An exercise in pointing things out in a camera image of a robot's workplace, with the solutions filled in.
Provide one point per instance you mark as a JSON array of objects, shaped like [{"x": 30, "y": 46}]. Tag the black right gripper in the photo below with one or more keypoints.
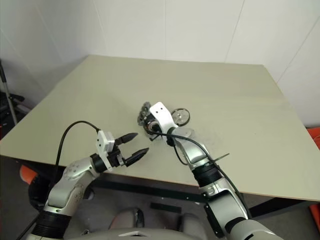
[{"x": 151, "y": 123}]

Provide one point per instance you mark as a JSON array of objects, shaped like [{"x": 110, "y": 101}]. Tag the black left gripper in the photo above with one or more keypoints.
[{"x": 115, "y": 158}]

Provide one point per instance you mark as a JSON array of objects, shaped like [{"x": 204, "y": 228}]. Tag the grey flanged motor housing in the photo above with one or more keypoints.
[{"x": 143, "y": 111}]

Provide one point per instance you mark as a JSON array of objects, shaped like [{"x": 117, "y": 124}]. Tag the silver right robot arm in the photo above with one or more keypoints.
[{"x": 225, "y": 200}]

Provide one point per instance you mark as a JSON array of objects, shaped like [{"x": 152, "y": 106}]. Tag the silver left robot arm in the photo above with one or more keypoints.
[{"x": 67, "y": 190}]

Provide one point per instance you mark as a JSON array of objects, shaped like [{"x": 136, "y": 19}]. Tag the grey rounded shape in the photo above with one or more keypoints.
[{"x": 125, "y": 218}]

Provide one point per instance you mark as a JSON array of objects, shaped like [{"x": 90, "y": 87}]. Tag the silver robot torso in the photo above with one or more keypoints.
[{"x": 150, "y": 236}]

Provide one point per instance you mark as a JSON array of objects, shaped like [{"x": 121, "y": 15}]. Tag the orange plastic object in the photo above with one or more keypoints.
[{"x": 27, "y": 175}]

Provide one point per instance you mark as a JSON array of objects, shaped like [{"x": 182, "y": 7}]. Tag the black stand hardware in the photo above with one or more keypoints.
[{"x": 15, "y": 97}]

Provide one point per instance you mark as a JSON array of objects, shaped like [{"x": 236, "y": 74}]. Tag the silver stand pole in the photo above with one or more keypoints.
[{"x": 10, "y": 105}]

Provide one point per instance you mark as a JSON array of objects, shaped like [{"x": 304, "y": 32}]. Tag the orange plastic crate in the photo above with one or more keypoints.
[
  {"x": 315, "y": 140},
  {"x": 315, "y": 211}
]

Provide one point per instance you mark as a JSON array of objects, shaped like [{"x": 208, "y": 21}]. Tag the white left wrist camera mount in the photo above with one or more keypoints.
[{"x": 102, "y": 142}]

